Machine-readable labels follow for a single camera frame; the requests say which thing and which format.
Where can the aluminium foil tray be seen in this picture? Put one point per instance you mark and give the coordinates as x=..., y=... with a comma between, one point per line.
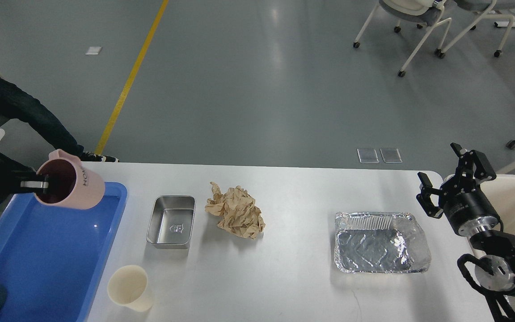
x=380, y=243

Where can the stainless steel rectangular container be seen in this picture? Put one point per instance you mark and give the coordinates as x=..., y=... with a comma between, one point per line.
x=171, y=222

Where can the pink mug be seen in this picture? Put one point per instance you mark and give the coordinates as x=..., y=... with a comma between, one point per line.
x=71, y=185

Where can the cream paper cup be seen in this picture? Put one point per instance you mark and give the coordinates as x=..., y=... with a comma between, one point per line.
x=129, y=286

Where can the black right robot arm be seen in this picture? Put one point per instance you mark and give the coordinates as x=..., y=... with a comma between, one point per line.
x=493, y=274

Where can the crumpled brown paper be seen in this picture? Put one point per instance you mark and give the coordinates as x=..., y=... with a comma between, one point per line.
x=237, y=211

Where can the person in beige sweater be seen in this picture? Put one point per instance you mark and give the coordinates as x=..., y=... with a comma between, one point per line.
x=15, y=103

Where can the white chair with grey seat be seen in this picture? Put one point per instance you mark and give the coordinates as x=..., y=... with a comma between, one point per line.
x=427, y=14

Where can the blue plastic tray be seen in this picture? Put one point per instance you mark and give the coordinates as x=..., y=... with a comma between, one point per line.
x=52, y=258

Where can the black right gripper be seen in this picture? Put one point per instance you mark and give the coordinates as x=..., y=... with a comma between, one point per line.
x=468, y=212

